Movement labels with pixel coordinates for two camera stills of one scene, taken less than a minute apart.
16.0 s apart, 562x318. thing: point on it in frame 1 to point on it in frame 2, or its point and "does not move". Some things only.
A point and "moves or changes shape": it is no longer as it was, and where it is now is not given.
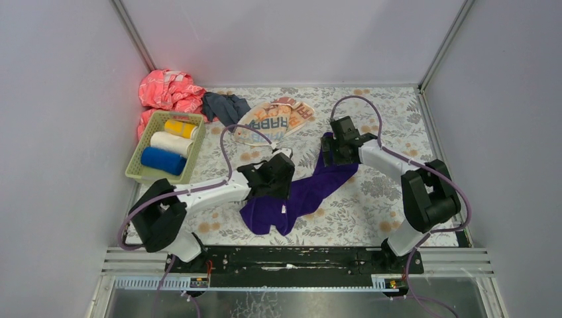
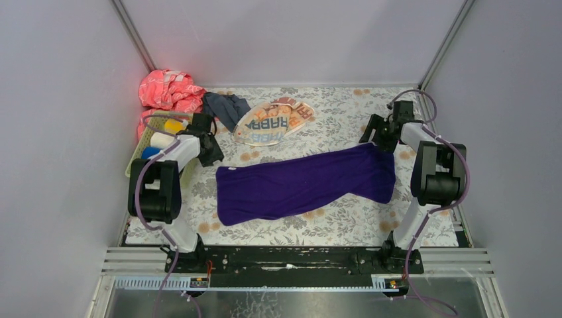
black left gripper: x=276 y=185 to x=211 y=150
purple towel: x=268 y=214 moves or changes shape
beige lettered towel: x=268 y=123 does not move
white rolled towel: x=171 y=143 does not move
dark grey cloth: x=226 y=108 does not move
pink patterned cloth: x=168 y=91 does not move
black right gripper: x=333 y=152 to x=377 y=133
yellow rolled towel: x=179 y=128 does not move
